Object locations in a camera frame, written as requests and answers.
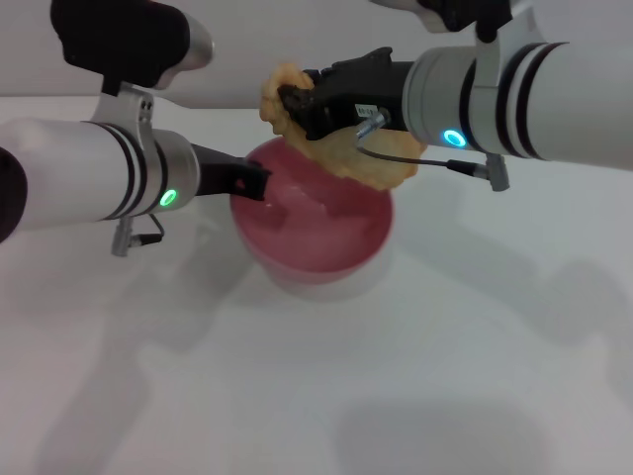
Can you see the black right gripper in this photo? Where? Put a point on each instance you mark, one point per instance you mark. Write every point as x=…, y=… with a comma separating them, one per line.
x=356, y=94

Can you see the pink plastic bowl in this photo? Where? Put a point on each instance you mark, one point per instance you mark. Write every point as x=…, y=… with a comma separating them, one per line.
x=311, y=232

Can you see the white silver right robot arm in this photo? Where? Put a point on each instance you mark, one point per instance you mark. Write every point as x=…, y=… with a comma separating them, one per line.
x=544, y=99

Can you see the oblong golden bread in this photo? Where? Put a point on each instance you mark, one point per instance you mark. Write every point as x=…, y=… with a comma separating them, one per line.
x=356, y=158

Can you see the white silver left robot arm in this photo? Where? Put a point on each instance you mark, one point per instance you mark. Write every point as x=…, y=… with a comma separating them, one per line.
x=89, y=173

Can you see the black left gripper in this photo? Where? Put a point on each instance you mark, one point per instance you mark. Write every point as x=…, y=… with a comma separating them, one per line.
x=215, y=170

